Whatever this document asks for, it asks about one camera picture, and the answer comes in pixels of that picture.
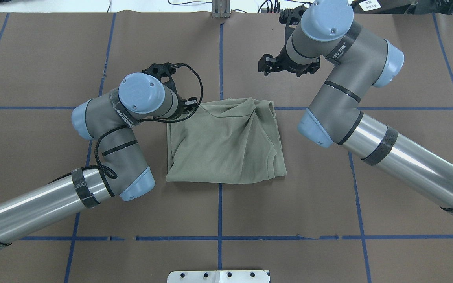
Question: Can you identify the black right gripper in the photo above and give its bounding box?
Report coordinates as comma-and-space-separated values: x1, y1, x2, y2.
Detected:
259, 52, 320, 77

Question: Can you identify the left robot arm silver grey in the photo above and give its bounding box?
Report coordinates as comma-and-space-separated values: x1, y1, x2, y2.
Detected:
0, 72, 204, 251

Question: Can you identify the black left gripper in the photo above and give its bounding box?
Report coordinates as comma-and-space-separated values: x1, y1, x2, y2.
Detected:
174, 96, 199, 120

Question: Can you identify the brown table mat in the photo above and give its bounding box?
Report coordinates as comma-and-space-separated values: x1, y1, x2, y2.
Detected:
0, 11, 453, 283

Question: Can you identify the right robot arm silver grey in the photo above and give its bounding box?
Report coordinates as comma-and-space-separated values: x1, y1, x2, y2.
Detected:
258, 0, 453, 216

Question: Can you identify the olive green long-sleeve shirt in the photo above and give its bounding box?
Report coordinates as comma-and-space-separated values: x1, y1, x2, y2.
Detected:
166, 98, 287, 184

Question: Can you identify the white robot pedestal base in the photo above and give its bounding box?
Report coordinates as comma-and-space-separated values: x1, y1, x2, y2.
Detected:
167, 270, 271, 283

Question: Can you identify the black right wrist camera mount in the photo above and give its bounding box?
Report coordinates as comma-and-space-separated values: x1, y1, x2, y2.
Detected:
278, 5, 307, 40

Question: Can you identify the black plug cluster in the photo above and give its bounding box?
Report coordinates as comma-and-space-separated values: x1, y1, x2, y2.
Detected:
260, 0, 302, 14

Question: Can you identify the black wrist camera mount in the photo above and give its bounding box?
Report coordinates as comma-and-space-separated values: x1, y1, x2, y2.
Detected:
141, 62, 184, 92
278, 5, 307, 40

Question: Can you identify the aluminium frame post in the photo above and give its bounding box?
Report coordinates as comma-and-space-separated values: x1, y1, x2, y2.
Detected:
211, 0, 231, 18

